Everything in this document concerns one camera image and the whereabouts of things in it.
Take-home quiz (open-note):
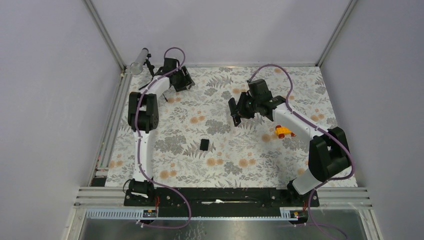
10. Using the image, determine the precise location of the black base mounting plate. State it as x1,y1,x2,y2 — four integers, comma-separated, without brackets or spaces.
123,187,320,217

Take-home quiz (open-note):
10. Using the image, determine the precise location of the floral patterned table mat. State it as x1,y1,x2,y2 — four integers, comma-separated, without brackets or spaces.
105,66,359,190

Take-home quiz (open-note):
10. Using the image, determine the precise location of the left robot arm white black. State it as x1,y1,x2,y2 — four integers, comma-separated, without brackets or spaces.
127,57,194,206

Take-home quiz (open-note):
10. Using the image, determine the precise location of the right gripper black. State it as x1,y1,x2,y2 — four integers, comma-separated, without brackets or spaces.
231,92,260,120

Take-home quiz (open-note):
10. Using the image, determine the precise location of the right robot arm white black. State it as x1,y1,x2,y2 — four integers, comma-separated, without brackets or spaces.
228,79,352,206

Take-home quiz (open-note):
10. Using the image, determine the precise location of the yellow toy brick car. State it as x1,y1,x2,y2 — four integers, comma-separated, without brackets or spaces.
274,125,296,139

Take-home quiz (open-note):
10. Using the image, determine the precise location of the black battery cover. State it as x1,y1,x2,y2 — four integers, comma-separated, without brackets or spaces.
199,139,210,151

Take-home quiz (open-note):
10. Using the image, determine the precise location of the grey cylinder tube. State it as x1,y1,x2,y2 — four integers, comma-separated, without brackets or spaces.
129,47,149,76

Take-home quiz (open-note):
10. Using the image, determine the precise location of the small black tripod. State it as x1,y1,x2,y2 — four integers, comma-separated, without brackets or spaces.
138,53,168,102

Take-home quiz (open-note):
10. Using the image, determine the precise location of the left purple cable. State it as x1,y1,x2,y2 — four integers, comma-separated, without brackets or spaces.
134,46,193,230

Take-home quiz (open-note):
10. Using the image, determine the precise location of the slotted aluminium cable rail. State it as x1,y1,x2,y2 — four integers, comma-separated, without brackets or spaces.
85,205,308,222

